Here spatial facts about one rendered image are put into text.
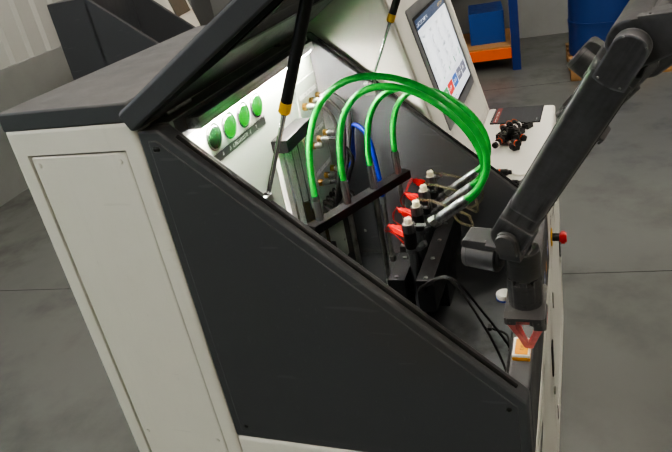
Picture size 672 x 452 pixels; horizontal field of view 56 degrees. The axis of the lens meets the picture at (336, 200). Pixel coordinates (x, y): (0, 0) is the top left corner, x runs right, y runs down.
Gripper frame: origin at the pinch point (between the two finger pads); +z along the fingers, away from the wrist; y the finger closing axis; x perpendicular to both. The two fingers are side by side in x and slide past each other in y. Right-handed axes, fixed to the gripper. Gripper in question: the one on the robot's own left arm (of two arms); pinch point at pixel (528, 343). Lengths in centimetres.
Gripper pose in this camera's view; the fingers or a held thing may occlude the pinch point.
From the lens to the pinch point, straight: 118.6
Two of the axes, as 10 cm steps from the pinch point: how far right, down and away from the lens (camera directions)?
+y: -3.1, 4.6, -8.3
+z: 1.8, 8.9, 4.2
